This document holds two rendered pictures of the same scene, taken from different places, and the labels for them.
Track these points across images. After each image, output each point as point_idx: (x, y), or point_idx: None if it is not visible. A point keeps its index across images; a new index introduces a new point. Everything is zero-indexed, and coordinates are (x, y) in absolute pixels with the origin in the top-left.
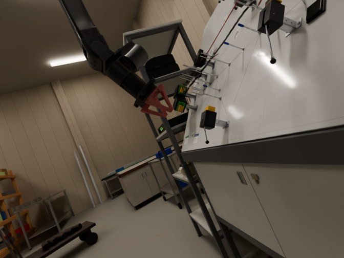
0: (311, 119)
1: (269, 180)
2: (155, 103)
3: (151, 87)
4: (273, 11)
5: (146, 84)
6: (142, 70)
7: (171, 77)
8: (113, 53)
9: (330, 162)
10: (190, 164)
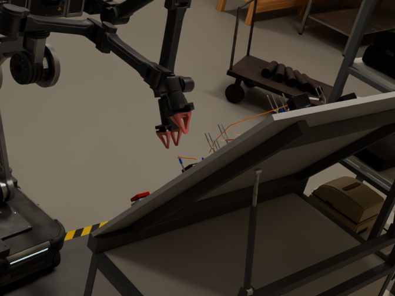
0: None
1: None
2: (159, 137)
3: (168, 128)
4: (185, 169)
5: (160, 126)
6: (351, 45)
7: (376, 88)
8: (160, 97)
9: None
10: (315, 197)
